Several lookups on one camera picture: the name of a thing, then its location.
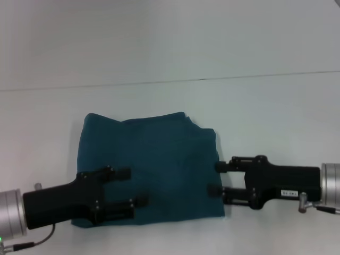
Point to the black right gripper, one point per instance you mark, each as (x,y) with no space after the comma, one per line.
(287,183)

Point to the teal t-shirt with FREE print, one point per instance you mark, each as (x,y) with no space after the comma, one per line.
(164,159)

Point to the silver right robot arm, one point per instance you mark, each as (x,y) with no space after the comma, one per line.
(330,183)

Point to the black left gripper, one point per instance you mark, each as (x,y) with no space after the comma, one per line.
(61,202)

